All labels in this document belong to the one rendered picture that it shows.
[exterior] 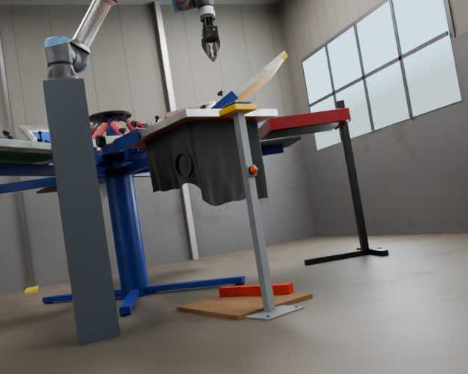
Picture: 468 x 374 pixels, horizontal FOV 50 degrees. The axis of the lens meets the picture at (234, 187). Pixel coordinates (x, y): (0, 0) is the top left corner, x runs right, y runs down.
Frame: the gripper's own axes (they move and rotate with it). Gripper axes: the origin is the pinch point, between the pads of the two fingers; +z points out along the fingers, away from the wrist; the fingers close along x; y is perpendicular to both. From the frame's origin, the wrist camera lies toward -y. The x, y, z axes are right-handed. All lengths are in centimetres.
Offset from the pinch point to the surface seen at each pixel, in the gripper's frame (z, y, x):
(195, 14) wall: -177, -395, 24
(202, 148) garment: 41.0, -9.5, -10.8
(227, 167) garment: 51, -17, 1
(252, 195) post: 68, 13, 8
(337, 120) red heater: 21, -116, 95
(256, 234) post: 86, 13, 7
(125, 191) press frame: 50, -125, -63
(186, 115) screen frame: 26.1, 4.3, -16.5
